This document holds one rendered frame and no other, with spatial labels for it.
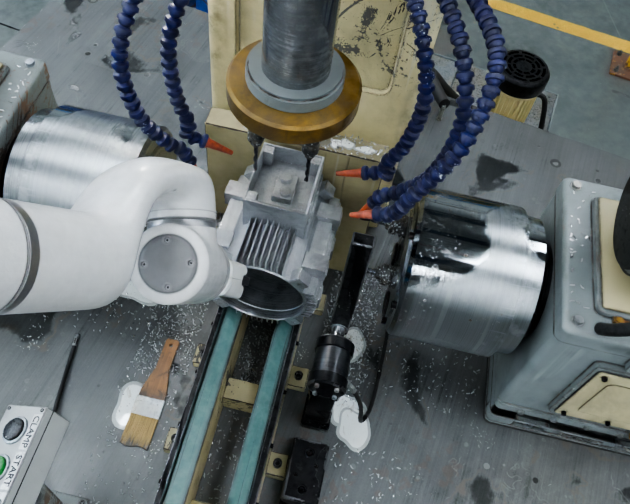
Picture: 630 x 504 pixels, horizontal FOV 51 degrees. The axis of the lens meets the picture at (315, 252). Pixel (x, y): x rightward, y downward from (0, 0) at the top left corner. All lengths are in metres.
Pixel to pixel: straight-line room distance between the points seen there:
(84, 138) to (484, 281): 0.63
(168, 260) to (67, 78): 1.08
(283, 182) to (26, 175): 0.38
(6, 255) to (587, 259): 0.80
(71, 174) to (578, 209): 0.77
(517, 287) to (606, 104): 2.27
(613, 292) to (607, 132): 2.10
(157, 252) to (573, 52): 2.89
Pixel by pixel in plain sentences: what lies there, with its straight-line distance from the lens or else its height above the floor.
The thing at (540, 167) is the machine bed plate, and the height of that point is 0.80.
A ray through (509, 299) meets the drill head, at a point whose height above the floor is 1.13.
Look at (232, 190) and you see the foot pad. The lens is 1.11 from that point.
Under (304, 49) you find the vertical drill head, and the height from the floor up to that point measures 1.42.
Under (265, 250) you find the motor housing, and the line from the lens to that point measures 1.01.
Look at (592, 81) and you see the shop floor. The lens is 3.30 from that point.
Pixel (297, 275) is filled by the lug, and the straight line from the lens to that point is 1.00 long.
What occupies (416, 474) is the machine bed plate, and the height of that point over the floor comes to 0.80.
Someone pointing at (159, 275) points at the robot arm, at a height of 1.36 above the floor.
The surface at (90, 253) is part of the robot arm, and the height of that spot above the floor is 1.47.
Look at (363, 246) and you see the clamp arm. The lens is 0.85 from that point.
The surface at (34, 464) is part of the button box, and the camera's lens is 0.95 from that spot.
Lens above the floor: 1.95
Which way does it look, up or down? 57 degrees down
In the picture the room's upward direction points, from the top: 10 degrees clockwise
